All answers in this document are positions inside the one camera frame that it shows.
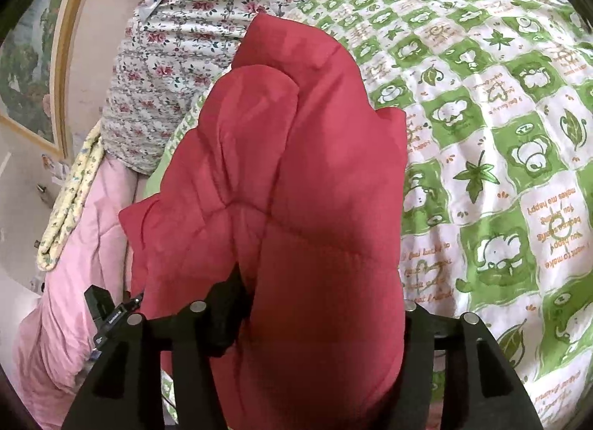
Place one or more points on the red quilted jacket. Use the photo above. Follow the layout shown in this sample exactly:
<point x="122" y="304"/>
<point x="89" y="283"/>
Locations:
<point x="301" y="180"/>

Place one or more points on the green checkered printed blanket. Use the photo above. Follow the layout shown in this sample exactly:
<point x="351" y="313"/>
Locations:
<point x="486" y="87"/>

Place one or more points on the yellow floral cloth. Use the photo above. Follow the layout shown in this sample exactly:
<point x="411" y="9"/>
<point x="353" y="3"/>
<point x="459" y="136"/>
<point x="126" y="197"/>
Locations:
<point x="69" y="189"/>

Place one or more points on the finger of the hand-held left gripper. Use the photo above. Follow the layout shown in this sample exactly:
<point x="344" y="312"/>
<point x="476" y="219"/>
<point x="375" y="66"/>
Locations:
<point x="132" y="304"/>

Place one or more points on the framed wall picture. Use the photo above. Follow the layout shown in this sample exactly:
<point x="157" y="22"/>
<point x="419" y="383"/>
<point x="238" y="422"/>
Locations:
<point x="28" y="50"/>

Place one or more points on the pink quilt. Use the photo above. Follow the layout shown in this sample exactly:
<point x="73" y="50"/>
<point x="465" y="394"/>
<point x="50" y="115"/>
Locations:
<point x="83" y="249"/>

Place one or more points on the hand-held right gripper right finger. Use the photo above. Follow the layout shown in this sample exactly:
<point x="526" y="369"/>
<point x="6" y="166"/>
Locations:
<point x="444" y="365"/>

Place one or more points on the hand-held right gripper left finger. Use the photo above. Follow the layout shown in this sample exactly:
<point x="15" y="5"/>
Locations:
<point x="222" y="319"/>

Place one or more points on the rose floral quilt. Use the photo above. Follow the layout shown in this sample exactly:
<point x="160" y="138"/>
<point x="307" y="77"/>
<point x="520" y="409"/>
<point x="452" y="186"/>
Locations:
<point x="185" y="41"/>

